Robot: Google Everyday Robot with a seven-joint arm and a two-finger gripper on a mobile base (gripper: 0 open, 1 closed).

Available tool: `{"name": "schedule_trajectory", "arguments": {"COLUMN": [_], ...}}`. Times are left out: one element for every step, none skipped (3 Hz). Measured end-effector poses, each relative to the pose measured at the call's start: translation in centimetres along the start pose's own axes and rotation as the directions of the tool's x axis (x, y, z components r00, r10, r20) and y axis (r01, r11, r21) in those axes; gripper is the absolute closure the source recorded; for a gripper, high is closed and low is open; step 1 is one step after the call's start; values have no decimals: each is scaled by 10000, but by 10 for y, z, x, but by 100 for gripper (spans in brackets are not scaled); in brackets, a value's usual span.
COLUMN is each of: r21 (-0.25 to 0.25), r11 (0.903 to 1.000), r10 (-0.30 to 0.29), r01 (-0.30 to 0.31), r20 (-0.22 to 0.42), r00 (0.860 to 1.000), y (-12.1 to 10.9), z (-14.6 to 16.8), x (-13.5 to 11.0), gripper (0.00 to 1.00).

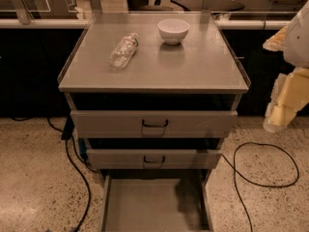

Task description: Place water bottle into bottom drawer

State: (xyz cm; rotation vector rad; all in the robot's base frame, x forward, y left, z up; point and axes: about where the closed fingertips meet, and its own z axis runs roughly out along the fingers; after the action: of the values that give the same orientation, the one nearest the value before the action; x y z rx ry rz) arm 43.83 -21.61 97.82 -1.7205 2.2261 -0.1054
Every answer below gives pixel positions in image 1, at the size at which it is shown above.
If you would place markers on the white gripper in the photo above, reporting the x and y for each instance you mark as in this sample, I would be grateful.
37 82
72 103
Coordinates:
297 43

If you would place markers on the clear plastic water bottle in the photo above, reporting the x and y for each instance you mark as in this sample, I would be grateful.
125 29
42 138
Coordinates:
123 52

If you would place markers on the grey drawer cabinet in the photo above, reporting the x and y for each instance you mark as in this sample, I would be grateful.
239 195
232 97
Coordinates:
199 74

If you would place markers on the grey bottom drawer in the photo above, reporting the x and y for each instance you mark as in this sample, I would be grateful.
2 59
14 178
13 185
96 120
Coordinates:
158 203

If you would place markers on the grey drawer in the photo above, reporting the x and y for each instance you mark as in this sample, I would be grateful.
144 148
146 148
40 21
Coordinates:
152 124
153 159
158 203

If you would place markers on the grey top drawer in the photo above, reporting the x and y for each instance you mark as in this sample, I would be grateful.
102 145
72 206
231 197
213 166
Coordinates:
152 124

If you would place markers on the grey middle drawer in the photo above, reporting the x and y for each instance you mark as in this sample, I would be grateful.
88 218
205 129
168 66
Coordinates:
153 159

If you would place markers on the white ceramic bowl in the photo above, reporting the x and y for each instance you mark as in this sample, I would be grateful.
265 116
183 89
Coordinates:
173 31

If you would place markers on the black power adapter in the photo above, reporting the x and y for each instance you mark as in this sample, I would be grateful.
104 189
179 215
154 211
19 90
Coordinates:
68 129

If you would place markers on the white horizontal rail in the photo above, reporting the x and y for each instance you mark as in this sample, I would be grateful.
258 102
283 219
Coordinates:
82 23

